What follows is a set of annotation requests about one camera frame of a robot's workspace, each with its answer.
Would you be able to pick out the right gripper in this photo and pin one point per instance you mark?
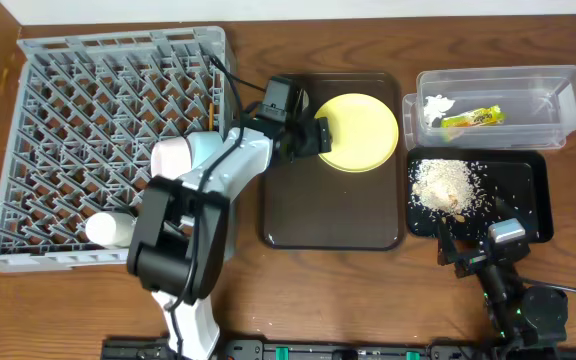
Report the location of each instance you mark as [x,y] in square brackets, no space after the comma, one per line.
[471,262]

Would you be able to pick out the clear plastic waste bin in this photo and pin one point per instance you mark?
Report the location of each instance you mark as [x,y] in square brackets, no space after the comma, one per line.
[520,107]

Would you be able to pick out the yellow round plate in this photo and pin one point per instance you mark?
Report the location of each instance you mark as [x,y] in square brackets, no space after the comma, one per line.
[364,132]

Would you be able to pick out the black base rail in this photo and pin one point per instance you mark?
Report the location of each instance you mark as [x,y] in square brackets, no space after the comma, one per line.
[157,349]

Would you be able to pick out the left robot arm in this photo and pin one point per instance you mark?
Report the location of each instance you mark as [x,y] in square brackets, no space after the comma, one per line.
[178,245]

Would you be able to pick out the rice food scraps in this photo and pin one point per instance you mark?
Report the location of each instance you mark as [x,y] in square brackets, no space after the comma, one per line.
[462,194]

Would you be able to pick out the white tissue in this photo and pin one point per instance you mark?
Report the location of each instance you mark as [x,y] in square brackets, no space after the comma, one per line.
[436,107]

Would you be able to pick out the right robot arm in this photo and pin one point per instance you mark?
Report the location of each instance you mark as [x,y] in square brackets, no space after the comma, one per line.
[530,320]

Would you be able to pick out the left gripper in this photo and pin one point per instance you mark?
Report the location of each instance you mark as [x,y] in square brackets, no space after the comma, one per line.
[306,141]

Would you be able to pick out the black waste tray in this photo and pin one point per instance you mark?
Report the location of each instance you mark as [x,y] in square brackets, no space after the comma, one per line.
[544,230]

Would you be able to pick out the grey dishwasher rack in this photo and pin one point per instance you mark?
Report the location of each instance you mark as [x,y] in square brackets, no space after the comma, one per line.
[88,113]

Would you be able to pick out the light blue bowl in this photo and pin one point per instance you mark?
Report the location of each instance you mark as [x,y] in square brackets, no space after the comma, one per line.
[110,229]

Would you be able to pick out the white pink bowl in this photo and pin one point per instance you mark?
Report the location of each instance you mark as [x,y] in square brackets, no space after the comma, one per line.
[171,158]

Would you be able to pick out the dark brown serving tray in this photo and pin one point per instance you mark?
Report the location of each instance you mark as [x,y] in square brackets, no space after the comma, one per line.
[308,204]

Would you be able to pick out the green orange snack wrapper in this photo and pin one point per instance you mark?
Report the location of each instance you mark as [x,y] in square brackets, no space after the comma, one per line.
[477,117]

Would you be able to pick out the wooden chopstick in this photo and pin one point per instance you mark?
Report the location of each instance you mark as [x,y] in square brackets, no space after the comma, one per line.
[211,120]

